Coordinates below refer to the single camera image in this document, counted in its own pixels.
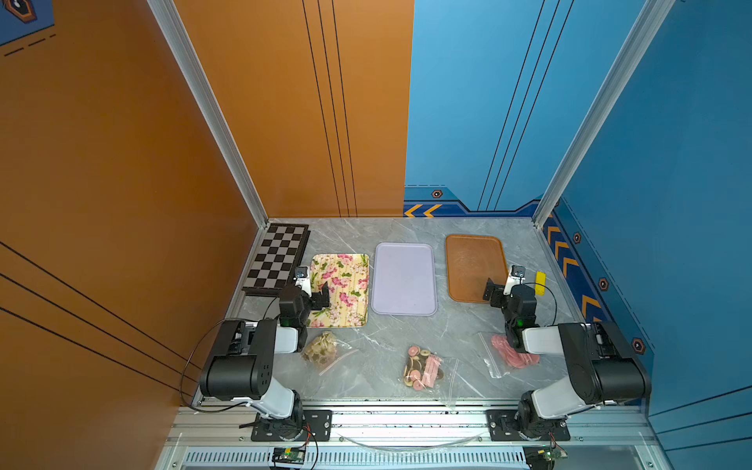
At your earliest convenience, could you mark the yellow rectangular block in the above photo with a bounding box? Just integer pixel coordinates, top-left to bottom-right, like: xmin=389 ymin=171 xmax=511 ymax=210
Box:
xmin=534 ymin=271 xmax=546 ymax=296

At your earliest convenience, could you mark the green circuit board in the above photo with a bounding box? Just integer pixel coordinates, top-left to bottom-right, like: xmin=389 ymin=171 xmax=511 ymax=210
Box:
xmin=524 ymin=448 xmax=568 ymax=470
xmin=270 ymin=446 xmax=307 ymax=469

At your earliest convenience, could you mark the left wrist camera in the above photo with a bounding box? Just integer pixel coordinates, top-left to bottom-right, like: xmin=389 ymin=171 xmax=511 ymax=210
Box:
xmin=294 ymin=266 xmax=311 ymax=296

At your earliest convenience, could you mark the left green circuit board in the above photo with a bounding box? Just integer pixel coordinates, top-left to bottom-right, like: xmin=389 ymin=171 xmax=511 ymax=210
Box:
xmin=270 ymin=446 xmax=307 ymax=469

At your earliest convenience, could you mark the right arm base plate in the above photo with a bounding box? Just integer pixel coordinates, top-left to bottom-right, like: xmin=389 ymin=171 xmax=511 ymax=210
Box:
xmin=486 ymin=409 xmax=571 ymax=442

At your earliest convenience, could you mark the floral pattern tray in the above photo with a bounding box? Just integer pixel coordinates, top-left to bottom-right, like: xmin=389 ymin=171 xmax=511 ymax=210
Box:
xmin=309 ymin=254 xmax=370 ymax=329

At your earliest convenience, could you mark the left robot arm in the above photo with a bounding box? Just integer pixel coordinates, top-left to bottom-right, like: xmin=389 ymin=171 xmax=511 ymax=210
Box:
xmin=199 ymin=285 xmax=331 ymax=442

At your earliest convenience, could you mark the ziploc bag of mixed cookies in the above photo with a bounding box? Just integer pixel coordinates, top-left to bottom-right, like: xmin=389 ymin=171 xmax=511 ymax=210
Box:
xmin=401 ymin=345 xmax=459 ymax=409

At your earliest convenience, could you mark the ziploc bag of pink cookies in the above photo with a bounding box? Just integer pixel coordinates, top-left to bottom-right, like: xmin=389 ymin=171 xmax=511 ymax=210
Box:
xmin=477 ymin=332 xmax=541 ymax=379

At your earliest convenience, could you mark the brown plastic tray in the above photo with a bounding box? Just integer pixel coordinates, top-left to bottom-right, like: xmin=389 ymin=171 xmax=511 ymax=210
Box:
xmin=446 ymin=234 xmax=508 ymax=304

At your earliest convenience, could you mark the right green circuit board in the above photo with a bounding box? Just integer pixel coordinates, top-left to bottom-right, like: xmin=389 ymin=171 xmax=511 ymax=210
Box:
xmin=524 ymin=448 xmax=568 ymax=470

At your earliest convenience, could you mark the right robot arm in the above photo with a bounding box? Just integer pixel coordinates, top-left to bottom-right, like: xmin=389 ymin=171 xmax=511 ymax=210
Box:
xmin=483 ymin=279 xmax=652 ymax=441

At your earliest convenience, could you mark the black white chessboard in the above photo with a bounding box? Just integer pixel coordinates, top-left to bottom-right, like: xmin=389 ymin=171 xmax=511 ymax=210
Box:
xmin=242 ymin=222 xmax=311 ymax=297

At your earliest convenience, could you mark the ziploc bag of beige cookies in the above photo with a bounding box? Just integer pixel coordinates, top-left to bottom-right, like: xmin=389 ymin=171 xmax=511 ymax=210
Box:
xmin=302 ymin=331 xmax=358 ymax=376

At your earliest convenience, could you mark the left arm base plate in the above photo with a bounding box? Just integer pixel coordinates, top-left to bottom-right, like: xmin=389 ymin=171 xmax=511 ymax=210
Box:
xmin=251 ymin=409 xmax=333 ymax=444

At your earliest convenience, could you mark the lavender plastic tray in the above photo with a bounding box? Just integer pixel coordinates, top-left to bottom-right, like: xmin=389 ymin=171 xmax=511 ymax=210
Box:
xmin=371 ymin=242 xmax=438 ymax=316

